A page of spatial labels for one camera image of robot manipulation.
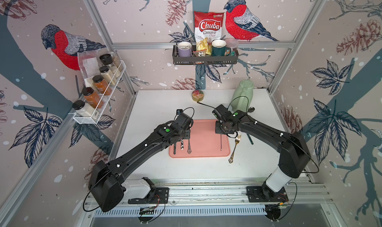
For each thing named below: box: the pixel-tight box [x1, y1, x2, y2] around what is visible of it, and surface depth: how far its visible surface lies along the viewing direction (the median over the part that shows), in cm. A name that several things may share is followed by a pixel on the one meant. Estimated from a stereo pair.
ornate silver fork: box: [187, 138, 192, 154], surface depth 91 cm
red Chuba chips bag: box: [193, 10, 225, 56], surface depth 82 cm
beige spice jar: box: [98, 65, 117, 86], surface depth 78 cm
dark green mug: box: [211, 39, 232, 57], surface depth 85 cm
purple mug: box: [177, 41, 192, 58], surface depth 84 cm
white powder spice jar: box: [72, 100, 100, 119], surface depth 62 cm
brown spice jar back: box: [112, 54, 121, 68], surface depth 87 cm
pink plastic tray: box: [169, 119, 231, 159], surface depth 90 cm
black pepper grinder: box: [98, 53, 122, 79], surface depth 81 cm
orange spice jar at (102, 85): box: [92, 74, 113, 96], surface depth 73 cm
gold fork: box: [228, 132, 242, 164], surface depth 89 cm
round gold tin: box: [191, 89, 205, 103], surface depth 116 cm
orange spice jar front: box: [82, 87, 104, 109], surface depth 67 cm
